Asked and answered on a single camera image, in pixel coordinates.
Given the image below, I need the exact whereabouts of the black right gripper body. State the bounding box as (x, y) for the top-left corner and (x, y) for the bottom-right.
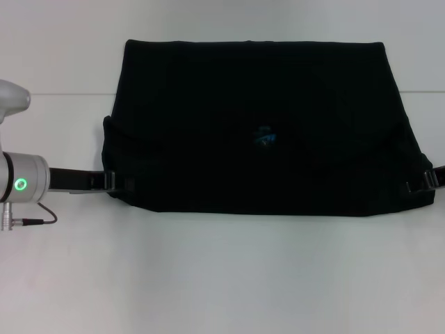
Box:
(433, 162), (445, 191)

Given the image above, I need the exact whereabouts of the left arm cable with plug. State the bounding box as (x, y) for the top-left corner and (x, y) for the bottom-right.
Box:
(0, 201), (58, 232)

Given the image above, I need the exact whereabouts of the black shirt with FREE print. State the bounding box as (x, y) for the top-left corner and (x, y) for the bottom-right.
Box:
(100, 38), (438, 218)

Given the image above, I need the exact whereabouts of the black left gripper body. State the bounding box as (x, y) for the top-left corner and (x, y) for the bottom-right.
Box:
(48, 167), (108, 195)

